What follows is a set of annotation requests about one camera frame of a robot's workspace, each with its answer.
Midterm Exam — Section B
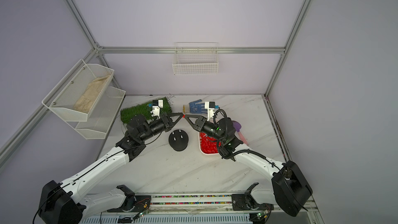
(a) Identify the purple pink brush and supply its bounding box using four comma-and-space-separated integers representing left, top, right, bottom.
233, 121, 248, 145

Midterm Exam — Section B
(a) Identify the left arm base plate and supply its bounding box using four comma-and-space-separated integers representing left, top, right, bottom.
107, 195, 151, 213

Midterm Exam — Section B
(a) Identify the green artificial grass mat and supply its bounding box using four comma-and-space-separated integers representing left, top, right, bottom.
120, 97, 173, 124

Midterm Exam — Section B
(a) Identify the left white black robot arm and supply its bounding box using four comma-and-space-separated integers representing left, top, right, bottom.
35, 113, 183, 224

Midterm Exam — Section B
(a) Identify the beige cloth in shelf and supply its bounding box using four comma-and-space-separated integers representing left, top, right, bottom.
73, 75, 110, 114

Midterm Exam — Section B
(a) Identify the upper white mesh shelf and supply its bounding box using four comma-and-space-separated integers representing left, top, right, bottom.
42, 60, 114, 122

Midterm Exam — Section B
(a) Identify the blue dotted work glove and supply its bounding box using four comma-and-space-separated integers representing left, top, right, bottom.
183, 99, 207, 115

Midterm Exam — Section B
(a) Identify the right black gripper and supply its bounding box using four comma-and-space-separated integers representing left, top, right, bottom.
187, 114, 227, 143

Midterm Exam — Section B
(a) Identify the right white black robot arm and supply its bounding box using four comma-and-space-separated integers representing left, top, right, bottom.
184, 109, 313, 217

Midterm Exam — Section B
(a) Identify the white wire wall basket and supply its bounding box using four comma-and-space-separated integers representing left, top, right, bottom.
172, 42, 219, 76

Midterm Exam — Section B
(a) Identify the black round screw base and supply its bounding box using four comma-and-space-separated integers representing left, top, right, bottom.
169, 129, 189, 151

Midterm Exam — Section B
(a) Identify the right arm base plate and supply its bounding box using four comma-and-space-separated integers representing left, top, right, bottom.
231, 194, 274, 211

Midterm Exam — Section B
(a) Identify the white tray of sleeves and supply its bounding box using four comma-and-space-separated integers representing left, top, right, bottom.
198, 132, 218, 156

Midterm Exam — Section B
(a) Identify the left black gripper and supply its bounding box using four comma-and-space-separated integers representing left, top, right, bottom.
140, 113, 183, 143

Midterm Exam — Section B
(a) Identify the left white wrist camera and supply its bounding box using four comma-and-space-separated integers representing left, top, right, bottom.
148, 100, 164, 118

